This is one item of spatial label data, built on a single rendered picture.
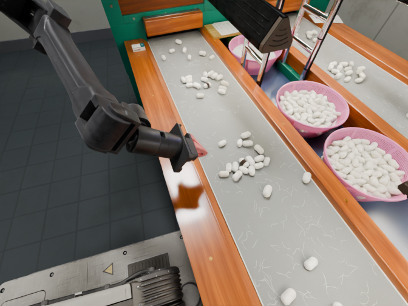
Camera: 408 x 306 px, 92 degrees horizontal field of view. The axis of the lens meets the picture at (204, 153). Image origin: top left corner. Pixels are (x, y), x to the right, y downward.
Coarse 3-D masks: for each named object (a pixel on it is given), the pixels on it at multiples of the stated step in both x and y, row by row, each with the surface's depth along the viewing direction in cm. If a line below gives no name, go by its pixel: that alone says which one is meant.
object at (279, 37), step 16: (208, 0) 62; (224, 0) 55; (240, 0) 50; (256, 0) 46; (224, 16) 56; (240, 16) 49; (256, 16) 45; (272, 16) 42; (240, 32) 50; (256, 32) 45; (272, 32) 42; (288, 32) 43; (256, 48) 46; (272, 48) 45
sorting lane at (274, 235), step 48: (192, 48) 104; (192, 96) 82; (240, 96) 82; (240, 192) 58; (288, 192) 58; (240, 240) 51; (288, 240) 51; (336, 240) 51; (336, 288) 45; (384, 288) 45
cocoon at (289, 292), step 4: (288, 288) 44; (292, 288) 44; (284, 292) 44; (288, 292) 43; (292, 292) 43; (280, 296) 43; (284, 296) 43; (288, 296) 42; (292, 296) 42; (284, 300) 42; (288, 300) 42; (292, 300) 42; (288, 304) 42
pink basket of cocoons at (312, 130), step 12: (288, 84) 82; (300, 84) 84; (312, 84) 83; (276, 96) 78; (336, 96) 79; (336, 108) 79; (348, 108) 74; (288, 120) 74; (300, 132) 75; (312, 132) 73; (324, 132) 75
